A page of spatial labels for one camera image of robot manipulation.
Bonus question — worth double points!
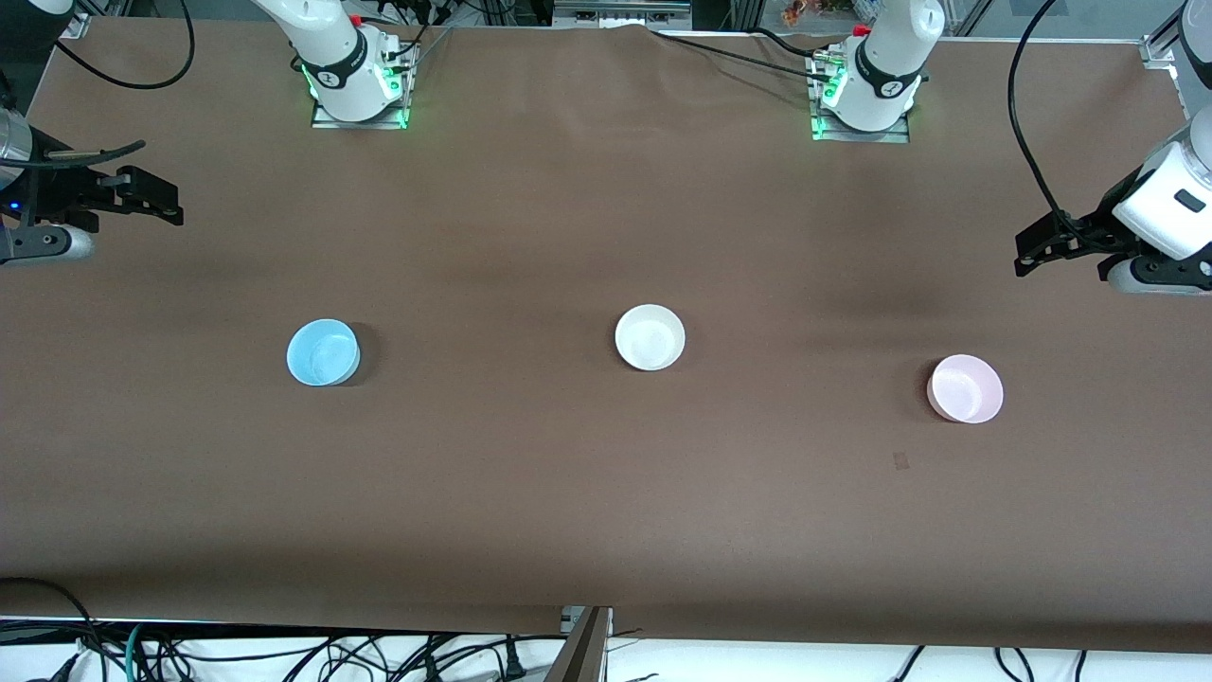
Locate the grey metal box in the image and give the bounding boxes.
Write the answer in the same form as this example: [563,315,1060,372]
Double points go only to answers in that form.
[552,0,694,29]

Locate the brown table cover sheet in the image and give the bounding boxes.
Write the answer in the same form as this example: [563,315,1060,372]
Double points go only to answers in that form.
[0,17,1212,655]

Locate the aluminium profile post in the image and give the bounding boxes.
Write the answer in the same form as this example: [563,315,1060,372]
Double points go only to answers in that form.
[544,606,615,682]

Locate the white plastic bowl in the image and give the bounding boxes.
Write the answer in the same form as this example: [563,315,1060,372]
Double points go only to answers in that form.
[615,304,686,371]

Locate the black looping floor cable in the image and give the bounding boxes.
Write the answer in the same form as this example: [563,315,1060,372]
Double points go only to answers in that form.
[0,576,100,682]

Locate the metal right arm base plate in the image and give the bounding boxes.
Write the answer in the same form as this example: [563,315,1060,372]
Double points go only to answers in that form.
[311,99,410,131]

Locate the light blue plastic bowl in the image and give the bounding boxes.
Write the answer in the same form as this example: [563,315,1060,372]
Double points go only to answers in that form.
[286,318,362,388]

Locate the black base power cable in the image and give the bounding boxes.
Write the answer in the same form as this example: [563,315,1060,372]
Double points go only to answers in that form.
[650,31,825,77]

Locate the pink plastic bowl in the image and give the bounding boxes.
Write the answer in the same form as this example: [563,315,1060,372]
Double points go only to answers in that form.
[926,354,1005,424]

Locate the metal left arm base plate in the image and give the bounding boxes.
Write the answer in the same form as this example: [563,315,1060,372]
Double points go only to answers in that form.
[810,57,912,145]

